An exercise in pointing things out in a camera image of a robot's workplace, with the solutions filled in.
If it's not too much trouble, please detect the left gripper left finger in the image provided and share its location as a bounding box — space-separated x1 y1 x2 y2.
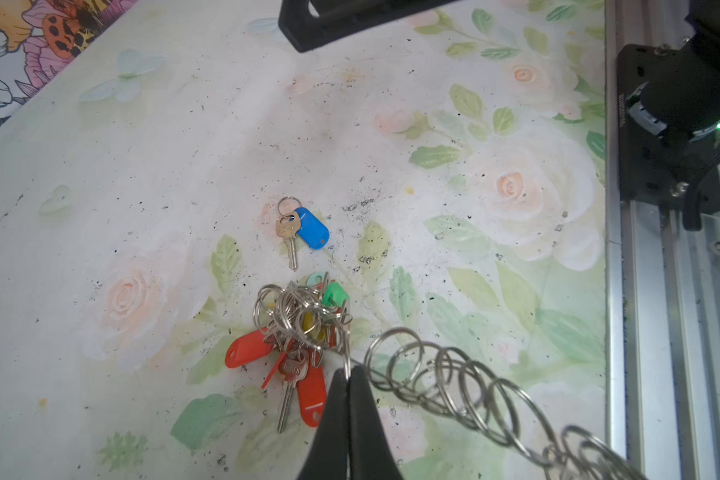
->
296 370 349 480

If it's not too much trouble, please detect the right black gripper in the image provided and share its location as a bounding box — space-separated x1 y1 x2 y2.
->
278 0 454 53

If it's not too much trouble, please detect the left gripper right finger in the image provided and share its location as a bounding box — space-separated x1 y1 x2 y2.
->
348 365 403 480

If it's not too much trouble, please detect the blue tagged key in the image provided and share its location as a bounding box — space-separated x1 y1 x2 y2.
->
275 196 330 271

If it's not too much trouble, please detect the red key tag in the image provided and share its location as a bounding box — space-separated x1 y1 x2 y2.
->
224 331 274 369

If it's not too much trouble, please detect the green key tag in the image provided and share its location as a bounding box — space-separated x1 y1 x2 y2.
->
322 282 349 309

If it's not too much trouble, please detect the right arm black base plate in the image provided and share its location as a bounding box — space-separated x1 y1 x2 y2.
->
616 43 720 214

